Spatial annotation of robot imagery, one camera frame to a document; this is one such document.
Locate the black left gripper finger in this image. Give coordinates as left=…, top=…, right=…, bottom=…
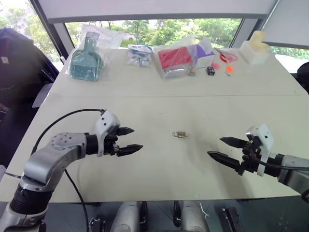
left=117, top=127, right=135, bottom=137
left=115, top=144, right=144, bottom=158

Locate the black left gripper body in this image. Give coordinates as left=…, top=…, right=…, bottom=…
left=102, top=125, right=122, bottom=158

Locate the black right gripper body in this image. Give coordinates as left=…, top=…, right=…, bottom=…
left=237, top=136, right=263, bottom=176

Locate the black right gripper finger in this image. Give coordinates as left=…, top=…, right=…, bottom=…
left=219, top=136, right=250, bottom=149
left=207, top=151, right=243, bottom=171

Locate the small brass padlock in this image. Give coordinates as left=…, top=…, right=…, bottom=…
left=172, top=130, right=187, bottom=140

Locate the silver cylinder under table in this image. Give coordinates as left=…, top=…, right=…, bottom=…
left=110, top=201, right=141, bottom=232
left=180, top=200, right=210, bottom=232

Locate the bag of blue white parts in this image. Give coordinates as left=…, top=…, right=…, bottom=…
left=126, top=44, right=153, bottom=67

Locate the teal dustpan in plastic bag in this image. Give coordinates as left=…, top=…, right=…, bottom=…
left=68, top=24, right=124, bottom=82

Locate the black latch under table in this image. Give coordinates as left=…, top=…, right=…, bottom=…
left=88, top=217, right=107, bottom=232

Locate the red item in clear bag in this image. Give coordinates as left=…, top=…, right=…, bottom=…
left=153, top=44, right=195, bottom=80

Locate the red item in small bag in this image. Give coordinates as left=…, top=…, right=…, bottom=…
left=215, top=48, right=239, bottom=63

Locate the dark object at table side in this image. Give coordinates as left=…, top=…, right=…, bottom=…
left=296, top=61, right=309, bottom=95

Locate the purple and white box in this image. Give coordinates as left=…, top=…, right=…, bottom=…
left=193, top=37, right=216, bottom=69

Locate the black chair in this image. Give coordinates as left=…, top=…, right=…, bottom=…
left=0, top=27, right=60, bottom=168

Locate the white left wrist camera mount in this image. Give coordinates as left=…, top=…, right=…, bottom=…
left=94, top=110, right=121, bottom=158

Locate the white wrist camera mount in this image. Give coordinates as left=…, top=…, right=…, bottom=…
left=94, top=110, right=121, bottom=158
left=245, top=124, right=275, bottom=177

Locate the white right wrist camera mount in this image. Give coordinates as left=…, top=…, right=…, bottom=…
left=245, top=124, right=275, bottom=177

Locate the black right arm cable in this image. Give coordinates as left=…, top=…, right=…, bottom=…
left=255, top=156, right=309, bottom=171

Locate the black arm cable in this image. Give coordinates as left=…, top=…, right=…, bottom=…
left=30, top=108, right=107, bottom=232
left=255, top=156, right=309, bottom=171

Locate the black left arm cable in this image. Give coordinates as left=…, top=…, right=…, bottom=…
left=30, top=108, right=107, bottom=232

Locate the black bracket under table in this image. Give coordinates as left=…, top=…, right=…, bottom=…
left=221, top=207, right=240, bottom=232

